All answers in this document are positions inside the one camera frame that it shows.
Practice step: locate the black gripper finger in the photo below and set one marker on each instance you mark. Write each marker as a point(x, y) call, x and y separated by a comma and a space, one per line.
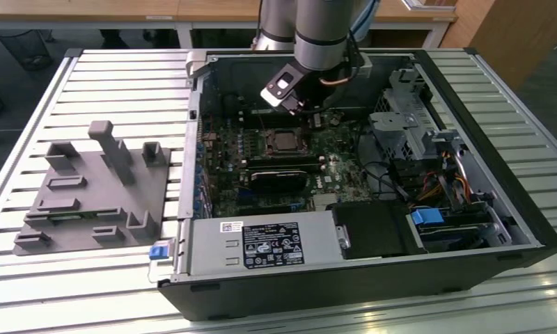
point(316, 121)

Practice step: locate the silver square CPU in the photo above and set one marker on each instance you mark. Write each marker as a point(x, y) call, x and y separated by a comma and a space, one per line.
point(287, 140)

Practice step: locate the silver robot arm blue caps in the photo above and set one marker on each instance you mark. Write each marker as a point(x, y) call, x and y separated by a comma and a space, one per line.
point(323, 45)

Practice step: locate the black CPU socket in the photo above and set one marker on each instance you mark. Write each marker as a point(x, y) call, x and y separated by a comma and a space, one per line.
point(283, 153)

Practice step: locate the green motherboard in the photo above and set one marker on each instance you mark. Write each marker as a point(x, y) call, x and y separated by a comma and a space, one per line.
point(343, 167)

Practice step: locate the silver metal drive cage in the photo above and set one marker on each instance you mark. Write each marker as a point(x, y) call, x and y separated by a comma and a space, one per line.
point(399, 121)

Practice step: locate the black graphics card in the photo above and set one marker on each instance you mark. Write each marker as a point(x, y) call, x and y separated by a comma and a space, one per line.
point(279, 182)

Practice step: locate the small silver heat sink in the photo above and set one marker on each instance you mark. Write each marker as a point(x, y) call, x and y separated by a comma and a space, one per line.
point(325, 202)

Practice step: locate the black plastic shroud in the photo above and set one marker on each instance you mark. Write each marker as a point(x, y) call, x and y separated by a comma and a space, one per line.
point(371, 229)

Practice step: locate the white paper tray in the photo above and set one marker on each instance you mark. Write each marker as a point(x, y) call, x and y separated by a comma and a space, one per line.
point(427, 3)

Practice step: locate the blue disk carrier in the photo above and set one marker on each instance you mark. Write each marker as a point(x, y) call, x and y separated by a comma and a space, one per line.
point(427, 217)

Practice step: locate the silver power supply with label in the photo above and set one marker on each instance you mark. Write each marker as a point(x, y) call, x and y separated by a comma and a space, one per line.
point(213, 250)

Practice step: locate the wooden cabinet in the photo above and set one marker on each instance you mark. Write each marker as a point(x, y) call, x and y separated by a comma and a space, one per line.
point(515, 35)

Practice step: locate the wooden desk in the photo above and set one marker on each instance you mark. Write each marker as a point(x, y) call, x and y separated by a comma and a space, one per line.
point(120, 8)

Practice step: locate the black open PC case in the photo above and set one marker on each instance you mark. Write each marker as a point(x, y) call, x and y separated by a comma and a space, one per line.
point(307, 295)

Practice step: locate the blue case latch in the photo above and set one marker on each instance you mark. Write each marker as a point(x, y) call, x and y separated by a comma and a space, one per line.
point(159, 253)

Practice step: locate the grey plastic parts rack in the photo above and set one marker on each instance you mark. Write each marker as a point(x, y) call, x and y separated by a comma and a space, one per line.
point(97, 195)

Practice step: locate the green RAM stick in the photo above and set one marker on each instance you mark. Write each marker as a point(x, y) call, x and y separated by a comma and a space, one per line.
point(69, 217)

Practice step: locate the black mesh waste bin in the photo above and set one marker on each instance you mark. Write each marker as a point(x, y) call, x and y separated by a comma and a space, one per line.
point(23, 48)

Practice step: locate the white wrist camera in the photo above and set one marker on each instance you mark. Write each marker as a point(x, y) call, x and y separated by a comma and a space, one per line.
point(281, 88)

